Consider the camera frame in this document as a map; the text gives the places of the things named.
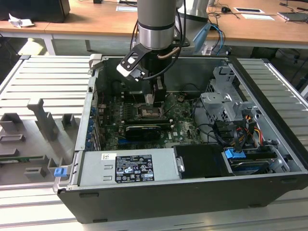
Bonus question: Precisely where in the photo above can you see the wooden office desk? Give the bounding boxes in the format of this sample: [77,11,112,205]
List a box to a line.
[0,3,139,57]
[206,0,308,50]

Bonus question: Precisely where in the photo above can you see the silver metal drive cage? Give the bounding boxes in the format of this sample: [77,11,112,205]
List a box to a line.
[199,65,262,127]

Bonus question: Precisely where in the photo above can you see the grey parts rack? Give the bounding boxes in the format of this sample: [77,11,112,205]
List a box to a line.
[0,97,82,186]

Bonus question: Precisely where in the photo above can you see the black plastic drive cover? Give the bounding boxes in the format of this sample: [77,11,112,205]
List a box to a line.
[173,144,233,180]

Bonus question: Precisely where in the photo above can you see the crumpled white paper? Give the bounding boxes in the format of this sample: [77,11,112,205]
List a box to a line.
[8,13,35,29]

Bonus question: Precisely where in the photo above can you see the metal socket cover frame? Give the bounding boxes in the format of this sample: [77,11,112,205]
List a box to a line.
[158,92,179,116]

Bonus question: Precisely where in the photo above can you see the grey case latch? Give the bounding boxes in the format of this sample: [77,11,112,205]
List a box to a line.
[88,53,104,71]

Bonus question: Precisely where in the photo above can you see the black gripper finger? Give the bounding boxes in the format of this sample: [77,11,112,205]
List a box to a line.
[153,81,167,108]

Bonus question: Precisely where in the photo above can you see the copper coloured cable loop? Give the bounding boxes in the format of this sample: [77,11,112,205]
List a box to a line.
[157,46,180,60]

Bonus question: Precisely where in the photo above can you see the green motherboard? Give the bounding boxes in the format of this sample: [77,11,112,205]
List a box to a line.
[96,92,205,151]

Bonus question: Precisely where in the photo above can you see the large black box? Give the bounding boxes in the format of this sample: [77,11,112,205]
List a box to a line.
[0,0,71,24]

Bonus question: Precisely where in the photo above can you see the grey laptop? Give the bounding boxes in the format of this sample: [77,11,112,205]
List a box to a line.
[277,11,308,24]

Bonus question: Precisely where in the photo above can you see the white paper sheet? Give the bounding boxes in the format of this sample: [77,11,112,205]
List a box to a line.
[115,5,138,13]
[241,13,277,21]

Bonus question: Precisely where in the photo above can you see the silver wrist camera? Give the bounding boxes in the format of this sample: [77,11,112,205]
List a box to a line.
[116,54,146,81]

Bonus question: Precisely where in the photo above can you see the black graphics card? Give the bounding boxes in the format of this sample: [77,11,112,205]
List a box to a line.
[125,124,161,141]

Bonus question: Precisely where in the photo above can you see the green RAM stick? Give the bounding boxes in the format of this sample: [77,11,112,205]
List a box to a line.
[0,155,44,163]

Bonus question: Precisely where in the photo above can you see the blue plastic latch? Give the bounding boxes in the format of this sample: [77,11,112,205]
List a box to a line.
[54,167,67,179]

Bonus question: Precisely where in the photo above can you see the metal socket locking lever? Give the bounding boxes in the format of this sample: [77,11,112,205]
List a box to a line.
[129,90,140,108]
[165,100,179,115]

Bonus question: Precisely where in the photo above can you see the CPU socket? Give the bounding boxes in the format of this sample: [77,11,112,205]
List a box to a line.
[134,102,169,121]

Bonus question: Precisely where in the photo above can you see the yellow red power wire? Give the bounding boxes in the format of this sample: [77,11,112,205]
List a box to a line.
[237,115,263,148]

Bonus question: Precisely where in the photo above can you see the hard disk in blue carrier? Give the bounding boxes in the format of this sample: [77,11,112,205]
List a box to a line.
[223,148,277,176]

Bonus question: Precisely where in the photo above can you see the black open PC case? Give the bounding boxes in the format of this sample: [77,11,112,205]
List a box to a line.
[53,54,308,223]

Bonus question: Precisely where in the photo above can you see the grey power supply unit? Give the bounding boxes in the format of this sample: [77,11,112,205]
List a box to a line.
[78,148,181,187]

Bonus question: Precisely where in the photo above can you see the black disk data wire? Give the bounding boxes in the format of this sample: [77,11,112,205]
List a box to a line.
[214,120,244,154]

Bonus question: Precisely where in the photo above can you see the silver CPU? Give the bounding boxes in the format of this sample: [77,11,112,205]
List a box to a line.
[143,93,154,107]

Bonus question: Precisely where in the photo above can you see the desk cable port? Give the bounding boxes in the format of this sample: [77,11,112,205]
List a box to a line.
[234,7,262,14]

